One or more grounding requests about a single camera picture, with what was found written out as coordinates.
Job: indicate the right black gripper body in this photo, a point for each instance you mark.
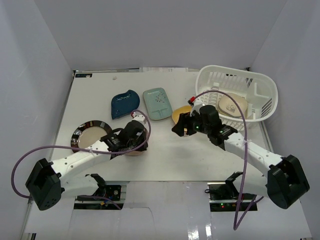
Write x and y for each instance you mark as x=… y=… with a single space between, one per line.
x=198 y=125

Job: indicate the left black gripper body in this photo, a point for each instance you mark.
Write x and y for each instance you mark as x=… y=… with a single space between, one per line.
x=139 y=143

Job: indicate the brown square plate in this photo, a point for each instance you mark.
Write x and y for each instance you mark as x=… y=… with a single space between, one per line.
x=134 y=153

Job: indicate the cream square plate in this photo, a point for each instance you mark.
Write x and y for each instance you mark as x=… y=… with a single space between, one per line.
x=227 y=107

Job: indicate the dark blue leaf plate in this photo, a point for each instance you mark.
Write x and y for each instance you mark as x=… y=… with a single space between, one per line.
x=124 y=103

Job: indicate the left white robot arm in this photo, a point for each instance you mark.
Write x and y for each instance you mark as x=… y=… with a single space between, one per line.
x=49 y=181

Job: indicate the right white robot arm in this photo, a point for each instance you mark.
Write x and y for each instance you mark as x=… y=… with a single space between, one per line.
x=283 y=179

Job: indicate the yellow square plate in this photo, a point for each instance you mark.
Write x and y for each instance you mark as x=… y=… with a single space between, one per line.
x=181 y=110

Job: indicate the light green rectangular plate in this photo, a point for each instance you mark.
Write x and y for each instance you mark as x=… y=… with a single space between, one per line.
x=157 y=104

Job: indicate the round dark mirrored plate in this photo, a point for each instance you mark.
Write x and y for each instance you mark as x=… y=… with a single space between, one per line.
x=88 y=133

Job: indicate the white plastic dish basket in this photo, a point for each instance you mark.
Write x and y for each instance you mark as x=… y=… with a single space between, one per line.
x=259 y=90

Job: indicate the papers at table back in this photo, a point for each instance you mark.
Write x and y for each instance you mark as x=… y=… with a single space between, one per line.
x=163 y=69

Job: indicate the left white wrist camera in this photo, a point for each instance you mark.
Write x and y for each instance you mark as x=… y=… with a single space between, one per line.
x=139 y=118

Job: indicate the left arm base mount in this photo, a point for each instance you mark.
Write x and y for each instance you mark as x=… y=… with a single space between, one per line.
x=111 y=197

